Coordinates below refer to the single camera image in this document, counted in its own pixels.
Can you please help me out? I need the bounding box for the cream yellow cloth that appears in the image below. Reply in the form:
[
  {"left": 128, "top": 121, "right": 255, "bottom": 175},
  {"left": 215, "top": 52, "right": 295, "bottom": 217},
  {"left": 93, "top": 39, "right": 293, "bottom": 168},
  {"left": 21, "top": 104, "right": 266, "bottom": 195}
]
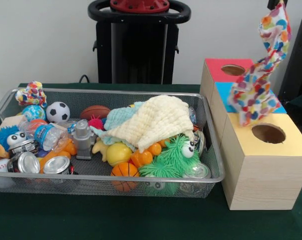
[{"left": 100, "top": 94, "right": 195, "bottom": 153}]

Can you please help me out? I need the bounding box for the wooden three-hole box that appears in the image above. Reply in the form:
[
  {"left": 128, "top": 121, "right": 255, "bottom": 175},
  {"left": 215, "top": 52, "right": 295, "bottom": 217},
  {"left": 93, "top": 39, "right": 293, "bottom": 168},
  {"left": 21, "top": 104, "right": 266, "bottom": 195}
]
[{"left": 199, "top": 58, "right": 302, "bottom": 211}]

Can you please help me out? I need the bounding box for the silver mesh bin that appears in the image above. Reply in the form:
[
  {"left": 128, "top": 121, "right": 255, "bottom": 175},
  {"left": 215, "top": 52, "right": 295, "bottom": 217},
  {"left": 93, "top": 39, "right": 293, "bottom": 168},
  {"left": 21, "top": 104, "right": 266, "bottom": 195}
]
[{"left": 0, "top": 87, "right": 226, "bottom": 200}]

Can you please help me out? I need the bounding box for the black standing panel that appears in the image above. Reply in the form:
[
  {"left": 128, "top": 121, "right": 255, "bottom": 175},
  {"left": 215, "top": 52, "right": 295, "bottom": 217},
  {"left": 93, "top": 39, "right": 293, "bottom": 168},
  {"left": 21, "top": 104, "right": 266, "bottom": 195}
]
[{"left": 277, "top": 16, "right": 302, "bottom": 101}]

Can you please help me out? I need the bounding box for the green spiky puffer toy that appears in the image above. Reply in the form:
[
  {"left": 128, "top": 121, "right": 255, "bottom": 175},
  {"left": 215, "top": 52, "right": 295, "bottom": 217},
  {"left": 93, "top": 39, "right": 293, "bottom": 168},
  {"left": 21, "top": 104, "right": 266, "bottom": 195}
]
[{"left": 138, "top": 133, "right": 204, "bottom": 179}]

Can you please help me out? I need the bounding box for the light blue cloth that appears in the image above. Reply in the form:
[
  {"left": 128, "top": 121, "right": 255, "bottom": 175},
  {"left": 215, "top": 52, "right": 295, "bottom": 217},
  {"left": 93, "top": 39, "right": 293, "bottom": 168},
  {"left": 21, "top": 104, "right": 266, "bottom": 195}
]
[{"left": 89, "top": 101, "right": 144, "bottom": 146}]

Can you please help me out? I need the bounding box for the orange plastic toy brick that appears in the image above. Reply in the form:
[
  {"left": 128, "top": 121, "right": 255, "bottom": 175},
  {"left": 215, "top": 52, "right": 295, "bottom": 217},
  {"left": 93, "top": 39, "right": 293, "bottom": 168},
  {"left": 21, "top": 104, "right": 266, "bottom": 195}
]
[{"left": 129, "top": 141, "right": 163, "bottom": 168}]

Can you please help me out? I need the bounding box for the brown toy football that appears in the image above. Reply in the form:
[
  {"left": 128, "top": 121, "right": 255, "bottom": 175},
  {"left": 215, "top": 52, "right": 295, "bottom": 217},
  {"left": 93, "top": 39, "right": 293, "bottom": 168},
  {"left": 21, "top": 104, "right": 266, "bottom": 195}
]
[{"left": 80, "top": 104, "right": 111, "bottom": 121}]

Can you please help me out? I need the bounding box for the orange toy basketball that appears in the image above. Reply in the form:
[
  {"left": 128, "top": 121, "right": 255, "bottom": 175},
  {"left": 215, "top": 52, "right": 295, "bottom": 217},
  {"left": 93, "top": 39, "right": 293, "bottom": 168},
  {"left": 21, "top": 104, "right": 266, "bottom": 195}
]
[{"left": 110, "top": 161, "right": 140, "bottom": 193}]

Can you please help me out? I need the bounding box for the silver toy robot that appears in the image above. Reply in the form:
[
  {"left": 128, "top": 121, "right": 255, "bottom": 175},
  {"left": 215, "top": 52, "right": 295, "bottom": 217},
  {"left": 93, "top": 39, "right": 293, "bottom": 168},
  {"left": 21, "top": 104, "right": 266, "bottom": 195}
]
[{"left": 71, "top": 119, "right": 98, "bottom": 161}]

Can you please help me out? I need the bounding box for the black white soccer ball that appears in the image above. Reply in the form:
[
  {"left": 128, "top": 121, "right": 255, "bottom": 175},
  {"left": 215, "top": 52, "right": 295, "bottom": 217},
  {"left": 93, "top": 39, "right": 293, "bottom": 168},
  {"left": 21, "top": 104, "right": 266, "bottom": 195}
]
[{"left": 45, "top": 101, "right": 71, "bottom": 124}]

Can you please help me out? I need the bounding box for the knotted polka dot cloth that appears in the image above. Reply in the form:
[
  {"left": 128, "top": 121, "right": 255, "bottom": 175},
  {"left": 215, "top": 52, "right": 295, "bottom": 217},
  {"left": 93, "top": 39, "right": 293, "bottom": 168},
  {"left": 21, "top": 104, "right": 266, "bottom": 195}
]
[{"left": 15, "top": 80, "right": 48, "bottom": 109}]

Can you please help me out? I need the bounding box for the large blue spiky puffer toy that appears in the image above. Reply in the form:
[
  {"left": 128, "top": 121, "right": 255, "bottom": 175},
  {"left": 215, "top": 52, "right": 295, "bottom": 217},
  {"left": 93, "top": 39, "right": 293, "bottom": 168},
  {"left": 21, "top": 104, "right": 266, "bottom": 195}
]
[{"left": 0, "top": 124, "right": 28, "bottom": 152}]

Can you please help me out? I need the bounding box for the robot pedestal with red flange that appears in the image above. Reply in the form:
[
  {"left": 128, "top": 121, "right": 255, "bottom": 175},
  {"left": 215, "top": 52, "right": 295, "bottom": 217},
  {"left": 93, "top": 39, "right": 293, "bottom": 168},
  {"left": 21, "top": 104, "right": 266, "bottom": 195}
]
[{"left": 87, "top": 0, "right": 192, "bottom": 85}]

